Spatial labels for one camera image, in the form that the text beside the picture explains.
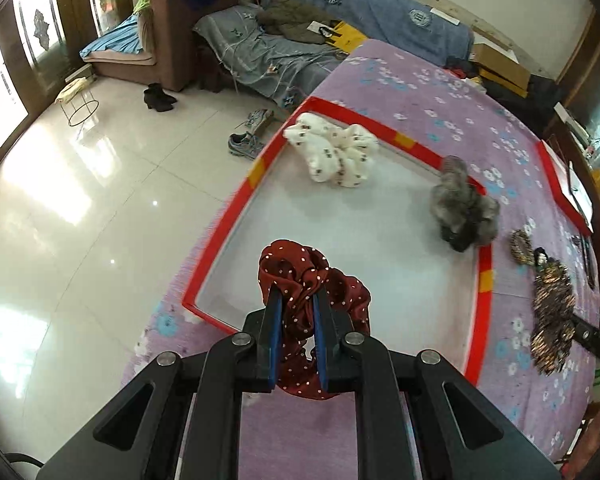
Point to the light blue cushion cover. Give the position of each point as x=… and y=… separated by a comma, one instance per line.
x=115, y=40

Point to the red polka dot scrunchie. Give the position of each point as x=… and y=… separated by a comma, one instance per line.
x=300, y=270

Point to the cardboard box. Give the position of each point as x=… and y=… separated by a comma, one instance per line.
x=500, y=60

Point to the grey sneaker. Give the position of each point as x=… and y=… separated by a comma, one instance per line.
x=257, y=119
x=245, y=145

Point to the yellow flat box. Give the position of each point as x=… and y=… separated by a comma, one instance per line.
x=505, y=82

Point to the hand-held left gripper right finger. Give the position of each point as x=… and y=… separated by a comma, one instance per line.
x=321, y=340

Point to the red flat box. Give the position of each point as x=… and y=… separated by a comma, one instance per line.
x=555, y=175

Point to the white paper sheet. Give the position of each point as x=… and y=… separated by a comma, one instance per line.
x=580, y=195

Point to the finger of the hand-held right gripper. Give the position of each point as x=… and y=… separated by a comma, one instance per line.
x=597, y=339

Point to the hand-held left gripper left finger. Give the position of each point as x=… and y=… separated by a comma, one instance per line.
x=275, y=340

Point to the grey organza scrunchie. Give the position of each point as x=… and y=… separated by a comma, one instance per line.
x=460, y=205

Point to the brown sofa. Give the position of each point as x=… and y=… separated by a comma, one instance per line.
x=167, y=35

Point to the white dotted scrunchie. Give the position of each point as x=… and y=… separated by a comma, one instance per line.
x=330, y=155

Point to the wooden glass-panel door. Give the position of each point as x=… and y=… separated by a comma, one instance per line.
x=75, y=10

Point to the olive quilted jacket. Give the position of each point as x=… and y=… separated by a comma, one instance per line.
x=290, y=17

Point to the red-edged white tray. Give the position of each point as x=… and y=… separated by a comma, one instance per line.
x=380, y=240

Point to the grey-blue floral sheet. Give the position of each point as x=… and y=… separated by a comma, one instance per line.
x=260, y=60

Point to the sequined hair clip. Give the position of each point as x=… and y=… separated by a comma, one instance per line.
x=550, y=310

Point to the wooden side cabinet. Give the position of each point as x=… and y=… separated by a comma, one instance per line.
x=587, y=50

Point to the black bag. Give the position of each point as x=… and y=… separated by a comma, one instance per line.
x=545, y=100

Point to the yellow paper bag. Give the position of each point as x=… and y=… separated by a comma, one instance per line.
x=350, y=40

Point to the blue plaid blanket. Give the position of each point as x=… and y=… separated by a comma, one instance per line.
x=370, y=10

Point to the black phone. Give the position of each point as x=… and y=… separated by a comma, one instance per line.
x=589, y=265

